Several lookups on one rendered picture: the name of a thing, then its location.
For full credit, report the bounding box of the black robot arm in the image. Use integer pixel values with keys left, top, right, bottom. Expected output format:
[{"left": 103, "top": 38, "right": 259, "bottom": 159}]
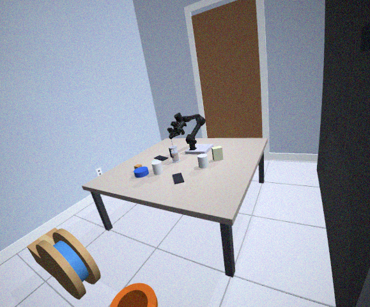
[{"left": 171, "top": 113, "right": 206, "bottom": 150}]

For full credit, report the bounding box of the blue short cylinder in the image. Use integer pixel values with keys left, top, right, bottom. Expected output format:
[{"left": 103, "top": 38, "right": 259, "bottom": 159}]
[{"left": 134, "top": 167, "right": 149, "bottom": 178}]

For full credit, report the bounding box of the white cylinder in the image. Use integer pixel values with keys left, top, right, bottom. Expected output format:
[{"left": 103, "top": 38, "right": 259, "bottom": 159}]
[
  {"left": 197, "top": 153, "right": 209, "bottom": 168},
  {"left": 151, "top": 161, "right": 164, "bottom": 175}
]

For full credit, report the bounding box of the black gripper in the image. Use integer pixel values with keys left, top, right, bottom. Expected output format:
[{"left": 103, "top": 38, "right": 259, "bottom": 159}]
[{"left": 167, "top": 124, "right": 185, "bottom": 138}]

